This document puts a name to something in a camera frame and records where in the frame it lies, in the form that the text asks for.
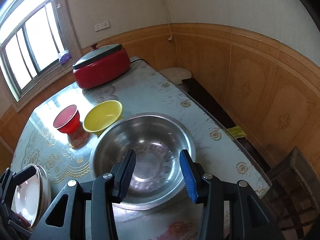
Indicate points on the yellow plastic bowl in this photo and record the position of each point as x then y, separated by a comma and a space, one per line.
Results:
102, 116

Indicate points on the red plastic bowl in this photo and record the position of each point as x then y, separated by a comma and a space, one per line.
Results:
68, 120

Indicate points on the purple cloth on windowsill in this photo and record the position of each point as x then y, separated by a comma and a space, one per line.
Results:
64, 57

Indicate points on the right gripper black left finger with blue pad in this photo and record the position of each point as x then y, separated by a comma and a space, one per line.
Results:
65, 217

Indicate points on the white deep plate blue flowers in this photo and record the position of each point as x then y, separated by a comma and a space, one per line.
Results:
33, 197

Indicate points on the red electric cooking pot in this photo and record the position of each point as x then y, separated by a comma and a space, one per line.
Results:
101, 65

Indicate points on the round white stool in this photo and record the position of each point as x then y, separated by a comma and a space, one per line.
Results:
176, 74

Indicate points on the wooden chair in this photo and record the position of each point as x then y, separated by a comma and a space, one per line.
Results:
293, 199

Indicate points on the stainless steel bowl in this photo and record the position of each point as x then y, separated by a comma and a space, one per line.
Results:
157, 140

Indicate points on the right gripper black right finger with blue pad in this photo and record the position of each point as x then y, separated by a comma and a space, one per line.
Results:
249, 217

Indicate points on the white wall socket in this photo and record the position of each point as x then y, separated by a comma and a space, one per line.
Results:
101, 26

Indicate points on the window with metal frame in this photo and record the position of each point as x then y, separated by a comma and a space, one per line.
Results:
33, 32

